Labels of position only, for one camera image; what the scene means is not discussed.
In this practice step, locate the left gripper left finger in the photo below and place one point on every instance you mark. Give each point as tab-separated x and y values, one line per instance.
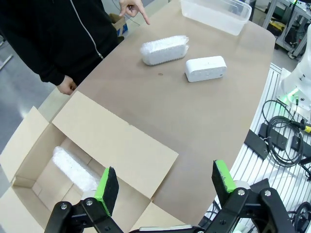
107	191

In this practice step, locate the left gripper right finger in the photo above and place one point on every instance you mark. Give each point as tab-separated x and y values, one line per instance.
223	179

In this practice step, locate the long bubble-wrapped white clock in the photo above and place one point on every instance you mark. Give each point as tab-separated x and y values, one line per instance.
73	167

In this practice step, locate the white rectangular speaker block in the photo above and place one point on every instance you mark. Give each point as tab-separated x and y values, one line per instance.
206	69

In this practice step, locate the bubble-wrapped clock with end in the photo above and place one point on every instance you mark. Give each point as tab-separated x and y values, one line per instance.
162	49

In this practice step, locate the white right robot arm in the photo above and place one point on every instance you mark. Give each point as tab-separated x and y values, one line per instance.
298	72

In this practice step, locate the person right forearm black sleeve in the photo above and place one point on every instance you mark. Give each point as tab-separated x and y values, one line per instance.
46	70

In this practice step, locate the person right hand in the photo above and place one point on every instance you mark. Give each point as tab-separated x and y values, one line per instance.
67	85

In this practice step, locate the person left hand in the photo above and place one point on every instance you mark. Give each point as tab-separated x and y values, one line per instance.
133	7

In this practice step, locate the black flat bar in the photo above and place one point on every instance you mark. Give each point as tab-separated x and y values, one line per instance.
261	185

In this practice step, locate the black angled corner plate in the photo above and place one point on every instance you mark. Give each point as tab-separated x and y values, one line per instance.
255	145

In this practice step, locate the open brown cardboard box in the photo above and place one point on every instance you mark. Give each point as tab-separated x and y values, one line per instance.
116	140

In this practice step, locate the black rectangular plate with hole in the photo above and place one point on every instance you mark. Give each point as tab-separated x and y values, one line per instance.
279	139

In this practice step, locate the small black rectangular plate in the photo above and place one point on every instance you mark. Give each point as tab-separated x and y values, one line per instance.
296	143

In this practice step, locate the clear plastic bin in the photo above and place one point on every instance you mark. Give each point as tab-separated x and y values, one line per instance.
218	17

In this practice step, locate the small cardboard box blue print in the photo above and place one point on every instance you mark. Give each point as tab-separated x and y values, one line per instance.
120	25

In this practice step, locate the metal equipment rack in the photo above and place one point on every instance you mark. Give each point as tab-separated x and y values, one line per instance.
291	24

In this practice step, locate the person torso black zip jacket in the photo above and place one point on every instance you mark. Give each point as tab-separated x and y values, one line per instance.
48	31

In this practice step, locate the slotted aluminium base plate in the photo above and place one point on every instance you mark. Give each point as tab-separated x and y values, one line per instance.
279	174

